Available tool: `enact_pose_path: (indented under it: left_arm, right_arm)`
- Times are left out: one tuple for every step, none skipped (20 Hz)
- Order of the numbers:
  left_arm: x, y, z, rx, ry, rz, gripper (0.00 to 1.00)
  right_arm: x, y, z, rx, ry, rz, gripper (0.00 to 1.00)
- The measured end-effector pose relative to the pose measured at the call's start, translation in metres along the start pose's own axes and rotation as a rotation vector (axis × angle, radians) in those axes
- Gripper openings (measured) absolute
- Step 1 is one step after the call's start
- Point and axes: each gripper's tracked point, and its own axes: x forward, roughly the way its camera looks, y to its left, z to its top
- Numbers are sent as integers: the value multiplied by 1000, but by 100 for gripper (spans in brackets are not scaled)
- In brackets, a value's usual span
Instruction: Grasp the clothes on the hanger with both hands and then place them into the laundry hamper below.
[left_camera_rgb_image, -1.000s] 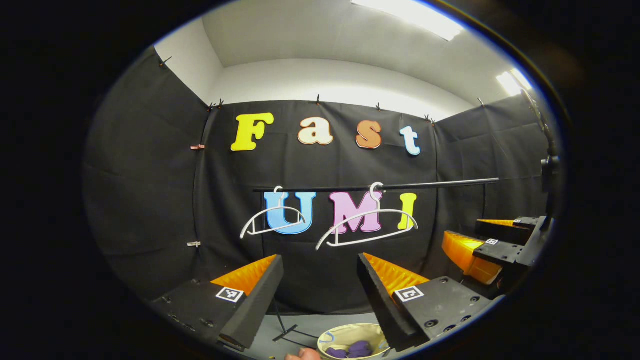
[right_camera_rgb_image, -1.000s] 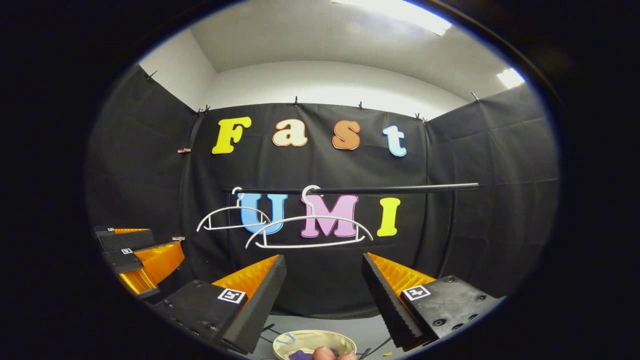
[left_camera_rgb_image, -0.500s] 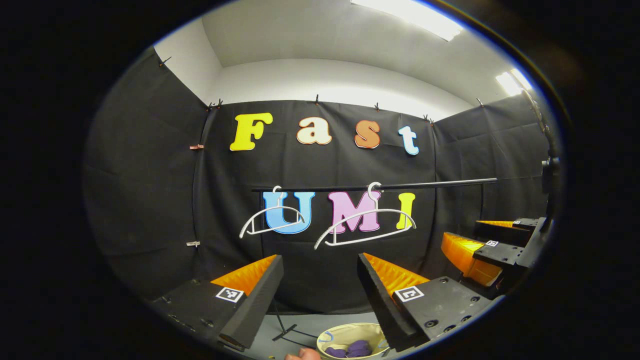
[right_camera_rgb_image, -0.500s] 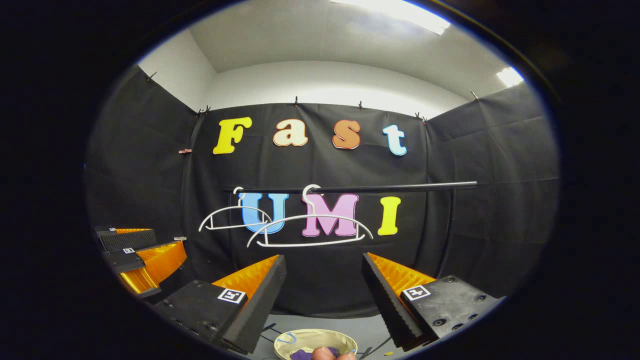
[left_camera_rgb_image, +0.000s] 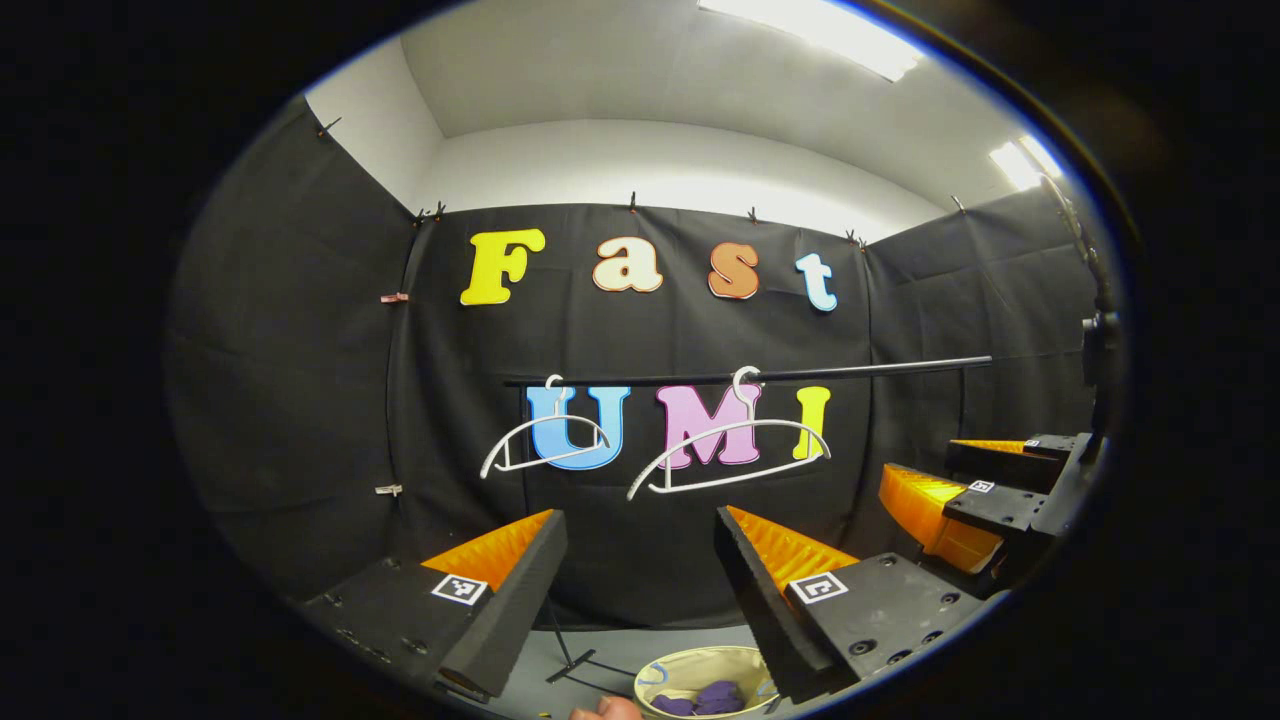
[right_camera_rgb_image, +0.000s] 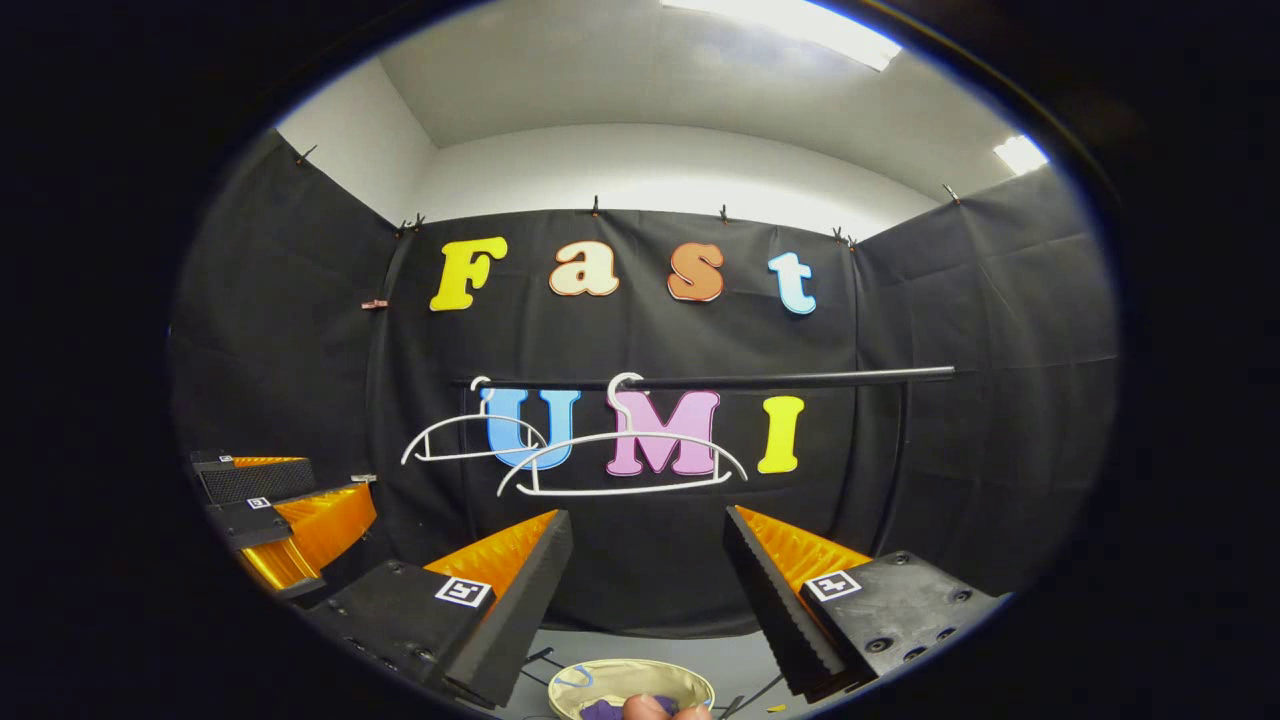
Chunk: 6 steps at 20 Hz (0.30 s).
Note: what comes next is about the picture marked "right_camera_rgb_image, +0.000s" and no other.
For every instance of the black backdrop cloth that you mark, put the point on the black backdrop cloth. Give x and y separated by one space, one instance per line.
950 300

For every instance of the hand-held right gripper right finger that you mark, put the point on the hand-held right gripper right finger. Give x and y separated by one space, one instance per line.
775 610

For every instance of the black clothes rack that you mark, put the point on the black clothes rack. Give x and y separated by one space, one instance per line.
800 379

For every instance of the cream round laundry hamper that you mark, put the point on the cream round laundry hamper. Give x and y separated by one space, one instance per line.
640 680

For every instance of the purple ribbed garment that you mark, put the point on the purple ribbed garment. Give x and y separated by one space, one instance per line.
600 712

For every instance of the white hanger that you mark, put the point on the white hanger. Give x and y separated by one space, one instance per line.
620 491
487 417

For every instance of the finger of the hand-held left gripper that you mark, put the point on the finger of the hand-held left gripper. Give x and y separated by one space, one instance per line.
245 522
255 482

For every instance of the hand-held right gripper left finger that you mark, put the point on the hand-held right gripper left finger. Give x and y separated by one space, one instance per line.
520 610

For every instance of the small ceiling light panel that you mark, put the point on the small ceiling light panel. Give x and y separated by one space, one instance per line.
1020 155

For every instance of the large ceiling light panel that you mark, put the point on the large ceiling light panel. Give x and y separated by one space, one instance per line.
790 25

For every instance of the row of black clips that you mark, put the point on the row of black clips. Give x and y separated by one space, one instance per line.
595 207

